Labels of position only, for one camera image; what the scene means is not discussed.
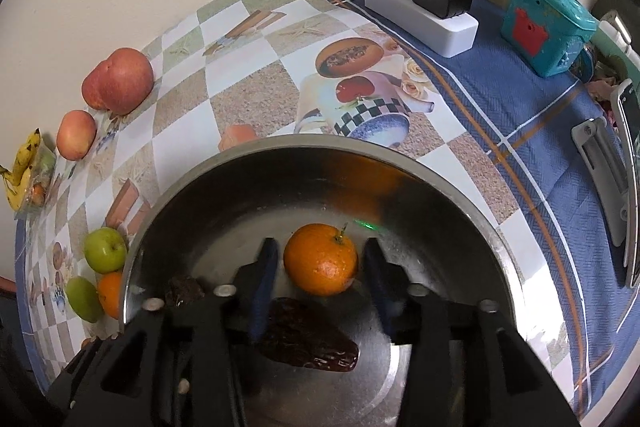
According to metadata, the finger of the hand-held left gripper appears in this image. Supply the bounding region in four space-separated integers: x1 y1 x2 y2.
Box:
170 322 200 427

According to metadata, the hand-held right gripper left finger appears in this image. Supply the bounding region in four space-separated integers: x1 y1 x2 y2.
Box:
47 237 279 427

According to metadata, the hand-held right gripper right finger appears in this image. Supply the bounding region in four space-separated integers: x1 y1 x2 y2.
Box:
363 237 583 427

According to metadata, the mandarin orange with stem twig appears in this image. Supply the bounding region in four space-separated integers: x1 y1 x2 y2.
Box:
283 223 360 298

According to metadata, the dark brown wrinkled date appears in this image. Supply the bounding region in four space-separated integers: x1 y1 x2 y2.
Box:
165 276 207 308

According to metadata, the long dark brown date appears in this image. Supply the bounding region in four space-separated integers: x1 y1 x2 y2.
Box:
260 298 361 374

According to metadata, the stainless steel bowl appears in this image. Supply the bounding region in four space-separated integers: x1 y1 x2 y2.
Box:
119 134 526 427

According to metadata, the green apple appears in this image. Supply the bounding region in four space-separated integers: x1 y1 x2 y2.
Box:
83 227 128 274
66 276 105 324

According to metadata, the small pale red apple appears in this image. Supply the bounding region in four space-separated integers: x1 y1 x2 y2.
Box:
56 110 97 162

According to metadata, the large red apple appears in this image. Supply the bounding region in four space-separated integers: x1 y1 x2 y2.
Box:
100 48 155 116
81 59 108 111

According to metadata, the clear plastic container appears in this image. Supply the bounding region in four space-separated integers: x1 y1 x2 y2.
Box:
22 144 58 208

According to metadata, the grey phone stand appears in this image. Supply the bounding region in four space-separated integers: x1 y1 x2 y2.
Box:
571 117 630 260

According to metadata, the bunch of yellow bananas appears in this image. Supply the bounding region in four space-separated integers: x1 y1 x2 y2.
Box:
0 128 42 212

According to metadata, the white power strip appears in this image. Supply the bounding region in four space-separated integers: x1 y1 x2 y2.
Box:
363 0 480 58

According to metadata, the teal plastic toy box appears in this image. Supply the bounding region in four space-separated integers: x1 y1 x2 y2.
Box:
501 0 598 78

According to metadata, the pale green plastic case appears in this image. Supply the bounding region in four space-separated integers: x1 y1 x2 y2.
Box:
597 9 640 72

